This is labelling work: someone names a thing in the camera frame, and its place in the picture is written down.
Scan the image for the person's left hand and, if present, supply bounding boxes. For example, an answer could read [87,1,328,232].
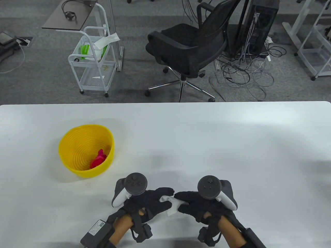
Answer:
[112,187,175,224]

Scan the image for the person's right hand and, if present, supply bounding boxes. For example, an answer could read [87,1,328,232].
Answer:
[174,191,238,224]

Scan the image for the person's right forearm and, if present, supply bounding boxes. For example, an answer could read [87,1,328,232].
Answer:
[219,216,246,248]

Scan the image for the person's left forearm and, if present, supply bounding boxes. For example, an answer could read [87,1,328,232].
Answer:
[110,214,133,244]

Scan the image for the grey white right hand controller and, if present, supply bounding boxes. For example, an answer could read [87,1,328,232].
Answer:
[197,176,238,210]

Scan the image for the grey white hand controller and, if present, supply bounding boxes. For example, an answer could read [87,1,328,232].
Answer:
[112,172,148,208]
[197,176,238,210]

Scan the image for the grey white left hand controller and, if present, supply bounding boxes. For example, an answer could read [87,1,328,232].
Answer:
[112,172,148,208]

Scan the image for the black labelled wrist box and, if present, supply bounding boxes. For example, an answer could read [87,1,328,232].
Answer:
[80,220,115,248]

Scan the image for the black plain wrist box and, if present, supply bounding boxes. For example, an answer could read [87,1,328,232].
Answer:
[242,227,267,248]

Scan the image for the yellow ribbed basket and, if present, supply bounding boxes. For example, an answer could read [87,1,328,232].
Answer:
[58,124,115,177]

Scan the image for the black office chair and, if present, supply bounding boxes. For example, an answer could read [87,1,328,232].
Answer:
[145,0,242,102]

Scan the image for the green white packet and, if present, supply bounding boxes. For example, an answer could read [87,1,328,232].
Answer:
[79,44,109,60]

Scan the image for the black computer tower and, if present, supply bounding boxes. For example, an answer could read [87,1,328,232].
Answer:
[234,0,280,56]

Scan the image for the dark top side table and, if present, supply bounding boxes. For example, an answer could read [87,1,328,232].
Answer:
[42,0,97,33]

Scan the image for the floor socket box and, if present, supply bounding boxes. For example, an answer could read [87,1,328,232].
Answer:
[16,37,33,47]

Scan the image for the black device on floor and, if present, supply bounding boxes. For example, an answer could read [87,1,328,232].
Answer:
[0,31,20,64]

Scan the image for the white rolling wire cart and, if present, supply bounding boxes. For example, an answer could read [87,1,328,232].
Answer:
[68,3,117,98]

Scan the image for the tangle of floor cables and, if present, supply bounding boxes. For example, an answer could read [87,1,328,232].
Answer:
[209,36,287,102]

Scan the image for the grey metal stand post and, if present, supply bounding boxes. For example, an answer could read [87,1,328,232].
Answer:
[108,0,125,72]

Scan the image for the white wire rack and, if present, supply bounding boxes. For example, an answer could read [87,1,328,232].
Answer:
[297,0,331,81]

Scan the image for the white floor cable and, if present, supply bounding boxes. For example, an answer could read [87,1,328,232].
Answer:
[0,43,26,74]

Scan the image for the white desk leg frame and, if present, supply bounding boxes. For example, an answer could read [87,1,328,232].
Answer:
[282,0,311,56]

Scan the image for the hanging black cables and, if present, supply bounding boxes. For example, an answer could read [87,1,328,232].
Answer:
[182,0,201,24]

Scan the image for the black cable on side table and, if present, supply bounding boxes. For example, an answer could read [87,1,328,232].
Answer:
[62,0,96,21]

